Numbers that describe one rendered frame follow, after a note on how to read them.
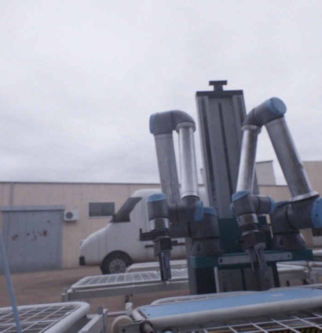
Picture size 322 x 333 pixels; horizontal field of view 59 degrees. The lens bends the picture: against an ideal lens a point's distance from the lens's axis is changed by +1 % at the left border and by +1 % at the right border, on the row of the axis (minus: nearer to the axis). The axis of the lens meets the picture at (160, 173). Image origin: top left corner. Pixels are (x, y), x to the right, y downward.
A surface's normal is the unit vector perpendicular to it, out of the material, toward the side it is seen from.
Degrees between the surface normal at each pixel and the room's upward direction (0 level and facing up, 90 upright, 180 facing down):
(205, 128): 90
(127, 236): 89
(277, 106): 83
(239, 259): 90
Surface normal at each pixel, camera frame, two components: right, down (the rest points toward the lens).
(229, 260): 0.06, -0.26
